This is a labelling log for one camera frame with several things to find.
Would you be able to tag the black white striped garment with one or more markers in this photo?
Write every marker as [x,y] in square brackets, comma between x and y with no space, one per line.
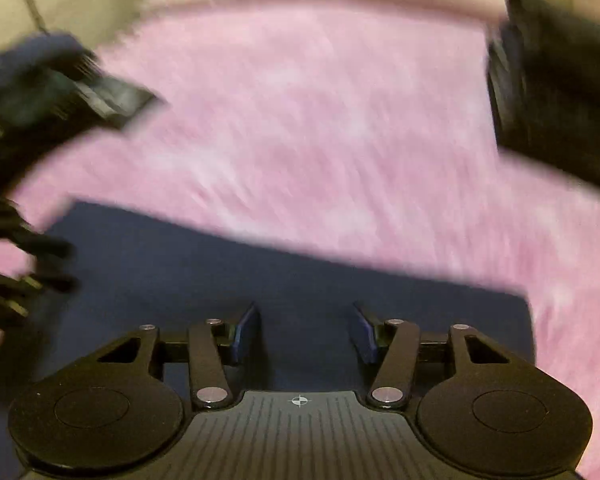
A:
[115,100]

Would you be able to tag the folded black clothes stack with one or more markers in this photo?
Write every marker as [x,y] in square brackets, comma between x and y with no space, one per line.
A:
[560,95]

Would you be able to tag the navy fleece garment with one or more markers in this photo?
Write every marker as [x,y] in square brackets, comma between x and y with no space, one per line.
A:
[280,280]

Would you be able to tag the pink floral blanket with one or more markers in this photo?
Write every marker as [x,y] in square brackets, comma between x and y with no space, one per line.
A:
[305,135]

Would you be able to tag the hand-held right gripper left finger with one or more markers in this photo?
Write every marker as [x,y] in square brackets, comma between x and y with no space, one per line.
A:
[245,335]

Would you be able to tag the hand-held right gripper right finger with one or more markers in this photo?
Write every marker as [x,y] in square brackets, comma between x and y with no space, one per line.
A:
[366,335]

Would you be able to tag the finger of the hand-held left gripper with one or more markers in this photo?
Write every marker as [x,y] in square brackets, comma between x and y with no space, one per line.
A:
[35,280]
[35,245]

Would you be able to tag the pile of dark clothes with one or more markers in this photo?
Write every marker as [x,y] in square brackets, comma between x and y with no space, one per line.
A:
[25,100]

